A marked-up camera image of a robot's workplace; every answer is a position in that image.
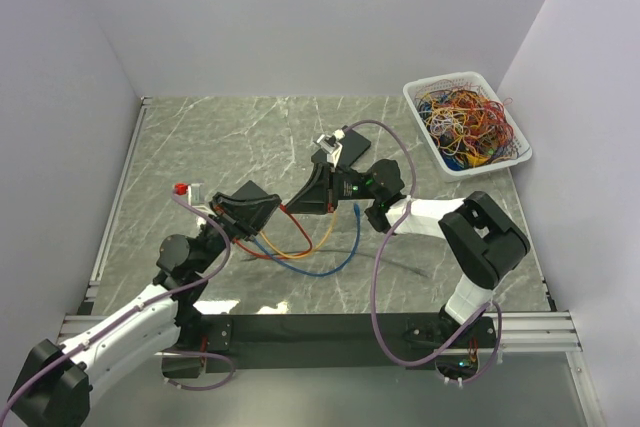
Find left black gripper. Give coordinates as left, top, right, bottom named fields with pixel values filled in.
left=193, top=191, right=282, bottom=273

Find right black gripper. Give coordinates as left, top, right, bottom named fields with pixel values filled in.
left=285, top=162, right=380, bottom=215

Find orange ethernet cable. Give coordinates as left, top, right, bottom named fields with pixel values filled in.
left=258, top=211, right=339, bottom=261

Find red ethernet cable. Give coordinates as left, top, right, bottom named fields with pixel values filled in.
left=232, top=204, right=315, bottom=259

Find blue ethernet cable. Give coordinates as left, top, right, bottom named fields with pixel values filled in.
left=252, top=204, right=362, bottom=278

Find black network switch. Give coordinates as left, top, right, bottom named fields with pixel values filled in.
left=311, top=126, right=371, bottom=167
left=231, top=181, right=274, bottom=205

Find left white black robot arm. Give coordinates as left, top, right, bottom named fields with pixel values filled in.
left=1, top=182, right=281, bottom=426

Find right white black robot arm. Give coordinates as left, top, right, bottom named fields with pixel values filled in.
left=286, top=159, right=531, bottom=346

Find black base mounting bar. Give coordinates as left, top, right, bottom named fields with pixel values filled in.
left=199, top=313, right=499, bottom=374

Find white plastic basket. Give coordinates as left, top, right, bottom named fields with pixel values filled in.
left=403, top=71, right=533, bottom=182

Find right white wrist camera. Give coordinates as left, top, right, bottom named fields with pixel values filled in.
left=315, top=129, right=346, bottom=167

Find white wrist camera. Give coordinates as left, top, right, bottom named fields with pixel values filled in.
left=171, top=182, right=212, bottom=214
left=315, top=129, right=346, bottom=167

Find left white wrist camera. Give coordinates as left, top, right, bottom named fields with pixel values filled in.
left=171, top=182, right=212, bottom=214

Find grey ethernet cable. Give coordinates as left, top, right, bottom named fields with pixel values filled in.
left=239, top=249, right=431, bottom=278

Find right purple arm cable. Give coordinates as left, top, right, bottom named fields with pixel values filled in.
left=339, top=119, right=503, bottom=368

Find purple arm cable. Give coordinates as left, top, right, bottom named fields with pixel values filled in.
left=339, top=119, right=503, bottom=368
left=0, top=199, right=232, bottom=418

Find tangled colourful wires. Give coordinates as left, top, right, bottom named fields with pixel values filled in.
left=415, top=84, right=518, bottom=168

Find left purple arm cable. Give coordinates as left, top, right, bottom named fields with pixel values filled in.
left=0, top=199, right=232, bottom=418

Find aluminium rail frame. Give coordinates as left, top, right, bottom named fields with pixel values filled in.
left=54, top=95, right=584, bottom=356

